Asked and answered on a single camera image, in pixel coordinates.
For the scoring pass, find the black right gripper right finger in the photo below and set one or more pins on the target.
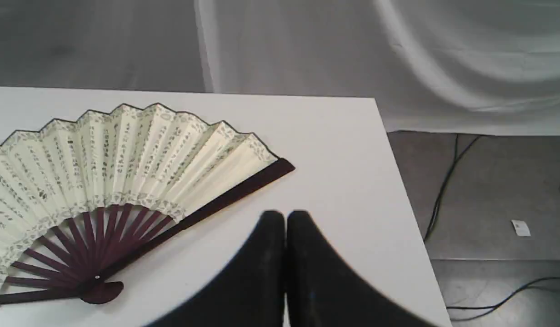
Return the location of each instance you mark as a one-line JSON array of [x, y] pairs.
[[323, 291]]

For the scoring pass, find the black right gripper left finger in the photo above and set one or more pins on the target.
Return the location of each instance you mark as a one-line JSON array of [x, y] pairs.
[[248, 292]]

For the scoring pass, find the cream paper folding fan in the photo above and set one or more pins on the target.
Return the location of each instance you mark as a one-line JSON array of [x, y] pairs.
[[81, 200]]

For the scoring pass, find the small white floor tag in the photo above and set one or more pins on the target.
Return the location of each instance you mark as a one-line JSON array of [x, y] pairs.
[[521, 228]]

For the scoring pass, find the grey backdrop curtain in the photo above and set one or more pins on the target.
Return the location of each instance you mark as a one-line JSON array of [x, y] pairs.
[[481, 66]]

